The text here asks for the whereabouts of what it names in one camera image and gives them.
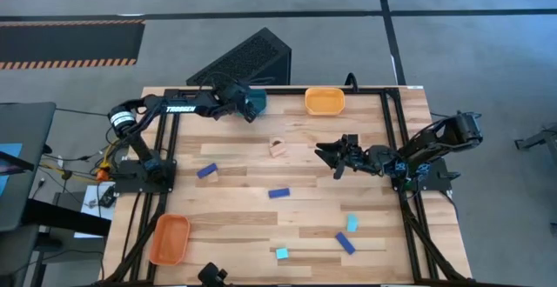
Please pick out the black table-level camera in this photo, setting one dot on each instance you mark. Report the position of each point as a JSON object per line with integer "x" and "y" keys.
{"x": 212, "y": 275}

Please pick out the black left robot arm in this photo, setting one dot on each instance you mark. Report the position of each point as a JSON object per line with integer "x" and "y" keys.
{"x": 183, "y": 104}

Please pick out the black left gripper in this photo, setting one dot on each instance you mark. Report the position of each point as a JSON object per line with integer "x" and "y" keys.
{"x": 230, "y": 95}

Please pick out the white paper sheet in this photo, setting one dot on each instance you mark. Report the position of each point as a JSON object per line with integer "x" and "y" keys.
{"x": 89, "y": 217}

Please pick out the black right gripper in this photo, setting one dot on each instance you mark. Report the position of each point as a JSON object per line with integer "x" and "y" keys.
{"x": 354, "y": 154}

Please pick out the small plain wooden block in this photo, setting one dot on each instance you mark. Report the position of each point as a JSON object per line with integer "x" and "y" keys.
{"x": 213, "y": 177}

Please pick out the dark blue block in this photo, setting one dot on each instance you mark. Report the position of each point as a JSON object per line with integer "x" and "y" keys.
{"x": 279, "y": 193}
{"x": 206, "y": 171}
{"x": 345, "y": 243}

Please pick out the orange plastic bin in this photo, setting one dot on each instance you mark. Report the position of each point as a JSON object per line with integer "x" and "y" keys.
{"x": 169, "y": 239}

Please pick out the black aluminium table frame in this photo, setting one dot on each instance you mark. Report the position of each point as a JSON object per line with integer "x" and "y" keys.
{"x": 393, "y": 126}

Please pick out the black hazard-striped floor mat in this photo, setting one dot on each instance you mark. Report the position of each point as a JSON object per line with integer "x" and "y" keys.
{"x": 69, "y": 43}

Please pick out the light blue oblong block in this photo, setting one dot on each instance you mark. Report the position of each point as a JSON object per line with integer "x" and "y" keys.
{"x": 352, "y": 223}

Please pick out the yellow plastic bin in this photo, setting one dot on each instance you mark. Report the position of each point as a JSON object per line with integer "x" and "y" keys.
{"x": 324, "y": 101}

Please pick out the black desk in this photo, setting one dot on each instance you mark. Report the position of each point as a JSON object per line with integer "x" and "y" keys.
{"x": 26, "y": 126}

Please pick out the wooden block with arch cutout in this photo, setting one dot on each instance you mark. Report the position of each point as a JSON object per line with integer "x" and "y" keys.
{"x": 277, "y": 148}

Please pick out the light blue cube block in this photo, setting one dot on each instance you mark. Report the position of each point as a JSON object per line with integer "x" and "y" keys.
{"x": 282, "y": 253}

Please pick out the black metal stand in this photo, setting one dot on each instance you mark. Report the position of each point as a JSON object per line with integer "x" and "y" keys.
{"x": 539, "y": 139}

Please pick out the black perforated computer case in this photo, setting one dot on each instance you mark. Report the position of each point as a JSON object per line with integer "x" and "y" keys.
{"x": 243, "y": 58}

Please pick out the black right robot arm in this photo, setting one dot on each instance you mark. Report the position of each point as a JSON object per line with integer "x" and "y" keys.
{"x": 435, "y": 137}

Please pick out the teal plastic bin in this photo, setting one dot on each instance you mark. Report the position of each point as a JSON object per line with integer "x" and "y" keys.
{"x": 260, "y": 100}

